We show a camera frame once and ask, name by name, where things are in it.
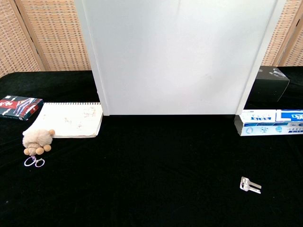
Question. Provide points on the silver keys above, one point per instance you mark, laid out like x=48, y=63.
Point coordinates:
x=247, y=184

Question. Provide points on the white cabinet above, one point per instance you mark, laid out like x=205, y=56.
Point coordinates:
x=175, y=59

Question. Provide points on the black velvet tablecloth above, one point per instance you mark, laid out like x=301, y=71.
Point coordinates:
x=146, y=177

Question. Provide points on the white spiral notebook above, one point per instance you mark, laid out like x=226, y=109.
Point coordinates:
x=71, y=120

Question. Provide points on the blue white toothpaste box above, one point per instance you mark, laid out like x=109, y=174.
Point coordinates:
x=267, y=123

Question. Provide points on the black cardboard box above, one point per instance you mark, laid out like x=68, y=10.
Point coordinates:
x=270, y=85

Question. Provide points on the woven rattan folding screen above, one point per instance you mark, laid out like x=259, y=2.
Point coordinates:
x=284, y=35
x=56, y=35

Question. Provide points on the black red card box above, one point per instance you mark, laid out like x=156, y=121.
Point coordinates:
x=20, y=107

